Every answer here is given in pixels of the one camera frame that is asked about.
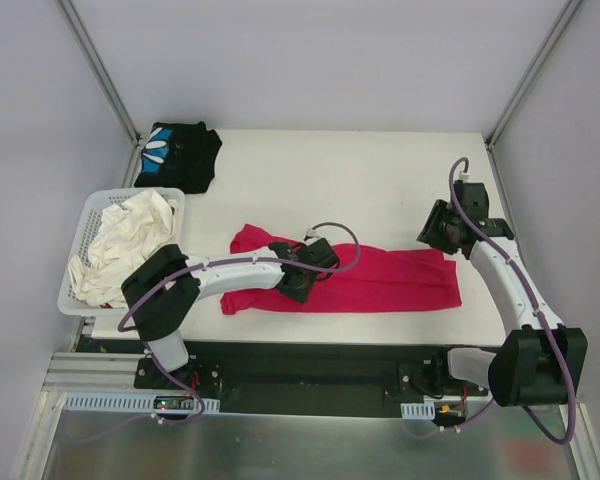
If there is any pink t shirt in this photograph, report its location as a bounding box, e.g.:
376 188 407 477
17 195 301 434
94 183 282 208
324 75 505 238
220 245 462 315

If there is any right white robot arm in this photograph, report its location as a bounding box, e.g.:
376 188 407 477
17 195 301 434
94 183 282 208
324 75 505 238
418 180 588 407

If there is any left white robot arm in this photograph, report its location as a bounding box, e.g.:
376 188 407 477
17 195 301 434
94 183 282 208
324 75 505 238
121 237 340 389

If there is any black folded t shirt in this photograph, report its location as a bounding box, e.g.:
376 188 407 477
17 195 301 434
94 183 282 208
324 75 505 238
134 122 222 194

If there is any cream t shirt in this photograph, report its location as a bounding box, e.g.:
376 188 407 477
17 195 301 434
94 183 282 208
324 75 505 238
67 188 184 309

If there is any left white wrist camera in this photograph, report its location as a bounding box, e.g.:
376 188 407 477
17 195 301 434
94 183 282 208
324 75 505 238
304 228 320 244

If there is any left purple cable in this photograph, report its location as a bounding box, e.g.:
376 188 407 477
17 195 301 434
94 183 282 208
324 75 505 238
116 221 363 426

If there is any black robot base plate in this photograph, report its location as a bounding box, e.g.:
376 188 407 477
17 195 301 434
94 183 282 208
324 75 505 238
134 341 486 418

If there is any right white cable duct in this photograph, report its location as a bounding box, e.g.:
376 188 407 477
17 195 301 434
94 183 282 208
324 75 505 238
400 401 436 421

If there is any white cable duct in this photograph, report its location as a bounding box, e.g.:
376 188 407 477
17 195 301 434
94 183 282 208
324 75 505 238
400 401 436 421
64 392 220 415

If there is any right aluminium frame post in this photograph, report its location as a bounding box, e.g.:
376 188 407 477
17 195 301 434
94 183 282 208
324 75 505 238
484 0 586 151

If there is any aluminium frame post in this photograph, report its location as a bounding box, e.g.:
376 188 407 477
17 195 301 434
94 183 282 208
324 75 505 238
54 0 142 147
484 0 586 151

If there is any left white cable duct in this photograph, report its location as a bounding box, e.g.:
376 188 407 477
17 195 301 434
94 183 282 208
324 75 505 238
64 392 220 415

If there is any left aluminium frame post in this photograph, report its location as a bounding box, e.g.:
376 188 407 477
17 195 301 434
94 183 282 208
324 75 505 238
54 0 142 147

